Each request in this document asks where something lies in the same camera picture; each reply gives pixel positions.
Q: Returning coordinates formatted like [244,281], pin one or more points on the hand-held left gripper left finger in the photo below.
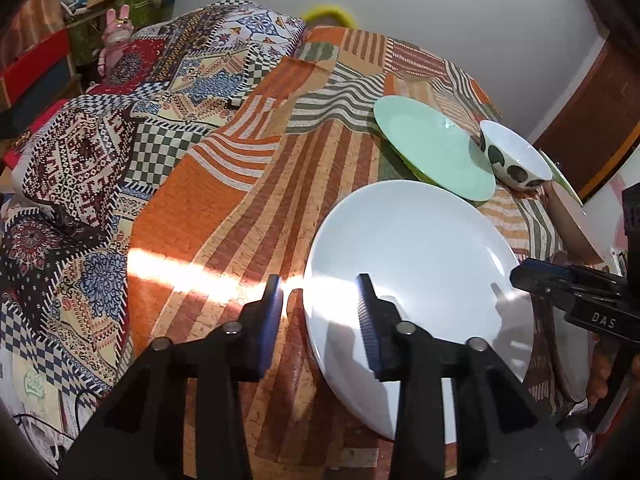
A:
[272,320]

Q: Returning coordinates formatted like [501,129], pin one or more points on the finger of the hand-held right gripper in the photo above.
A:
[537,277]
[595,275]

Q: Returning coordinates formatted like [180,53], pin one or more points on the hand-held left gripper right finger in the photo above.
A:
[369,330]

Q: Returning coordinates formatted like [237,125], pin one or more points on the large white plate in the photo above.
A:
[425,260]

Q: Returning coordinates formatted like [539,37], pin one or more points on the white bowl with dark spots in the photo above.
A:
[515,155]

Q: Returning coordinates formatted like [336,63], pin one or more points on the green plate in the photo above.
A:
[430,150]

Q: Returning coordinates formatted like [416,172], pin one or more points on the person's right hand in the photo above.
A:
[600,375]

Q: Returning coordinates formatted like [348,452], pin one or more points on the orange striped patchwork blanket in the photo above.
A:
[240,200]

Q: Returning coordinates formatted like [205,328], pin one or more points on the brown wooden door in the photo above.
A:
[600,125]

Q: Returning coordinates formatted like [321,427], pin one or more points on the multicolour patterned patchwork blanket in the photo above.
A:
[100,160]

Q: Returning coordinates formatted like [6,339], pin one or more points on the white paper with green print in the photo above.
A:
[35,387]

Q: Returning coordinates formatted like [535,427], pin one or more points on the pink rabbit toy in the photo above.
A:
[114,40]

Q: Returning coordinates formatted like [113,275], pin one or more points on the green storage box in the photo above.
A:
[87,35]

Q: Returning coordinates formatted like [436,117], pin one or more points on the red box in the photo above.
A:
[32,67]

